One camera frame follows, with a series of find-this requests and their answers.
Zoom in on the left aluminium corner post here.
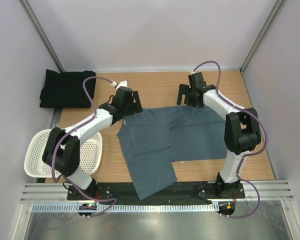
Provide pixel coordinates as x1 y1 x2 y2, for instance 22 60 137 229
19 0 65 73

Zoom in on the folded black t shirt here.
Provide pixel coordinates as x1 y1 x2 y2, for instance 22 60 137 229
39 69 96 109

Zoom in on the aluminium corner post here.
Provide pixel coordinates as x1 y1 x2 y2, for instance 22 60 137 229
19 0 65 73
239 0 287 72

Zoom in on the right aluminium corner post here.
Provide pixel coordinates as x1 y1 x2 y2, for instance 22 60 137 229
239 0 287 72

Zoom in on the white slotted cable duct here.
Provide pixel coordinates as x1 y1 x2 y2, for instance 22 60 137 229
31 202 219 214

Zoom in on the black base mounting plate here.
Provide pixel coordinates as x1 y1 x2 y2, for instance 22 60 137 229
66 181 246 201

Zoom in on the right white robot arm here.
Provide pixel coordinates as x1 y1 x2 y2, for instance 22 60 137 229
177 72 261 198

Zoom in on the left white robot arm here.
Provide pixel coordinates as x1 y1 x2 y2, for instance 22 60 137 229
42 86 143 200

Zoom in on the white perforated plastic basket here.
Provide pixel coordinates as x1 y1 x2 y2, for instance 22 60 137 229
24 129 103 178

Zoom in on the blue-grey t shirt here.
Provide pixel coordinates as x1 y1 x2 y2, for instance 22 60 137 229
117 105 227 200

